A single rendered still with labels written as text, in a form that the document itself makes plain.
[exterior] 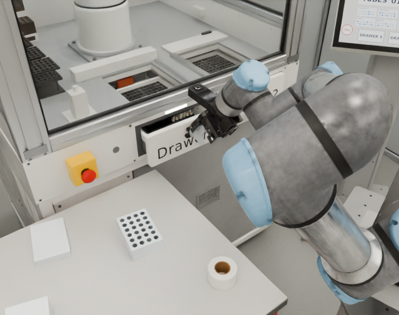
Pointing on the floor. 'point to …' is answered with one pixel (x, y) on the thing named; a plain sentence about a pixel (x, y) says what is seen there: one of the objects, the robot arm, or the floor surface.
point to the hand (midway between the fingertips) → (197, 130)
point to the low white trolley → (76, 215)
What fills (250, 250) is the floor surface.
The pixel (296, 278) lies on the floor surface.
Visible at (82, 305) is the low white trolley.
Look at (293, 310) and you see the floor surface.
